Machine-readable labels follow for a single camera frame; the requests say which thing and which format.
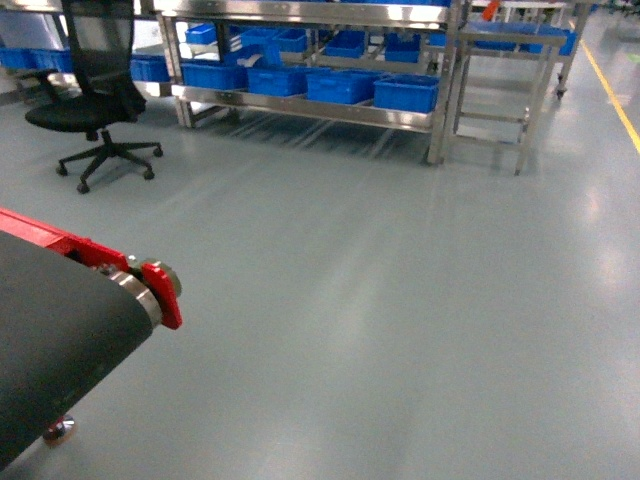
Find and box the stainless steel shelf rack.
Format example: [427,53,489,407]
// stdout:
[153,1,464,165]

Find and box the small stainless steel table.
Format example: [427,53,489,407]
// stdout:
[445,21,567,176]

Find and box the black mesh office chair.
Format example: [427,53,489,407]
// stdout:
[25,1,163,194]

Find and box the black conveyor belt red frame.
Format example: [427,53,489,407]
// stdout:
[1,209,182,468]

